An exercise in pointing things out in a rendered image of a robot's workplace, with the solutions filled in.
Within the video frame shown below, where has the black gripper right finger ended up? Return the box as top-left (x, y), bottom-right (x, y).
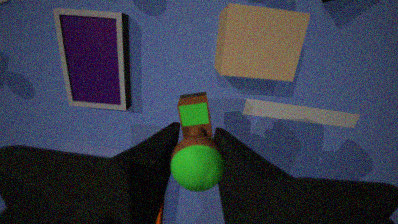
top-left (213, 127), bottom-right (398, 224)

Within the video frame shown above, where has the green and brown stamp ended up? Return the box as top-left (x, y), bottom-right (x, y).
top-left (170, 92), bottom-right (226, 192)

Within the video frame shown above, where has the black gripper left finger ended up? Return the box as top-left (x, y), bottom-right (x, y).
top-left (0, 122), bottom-right (180, 224)

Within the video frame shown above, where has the beige flat bar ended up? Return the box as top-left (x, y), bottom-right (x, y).
top-left (243, 98), bottom-right (360, 128)

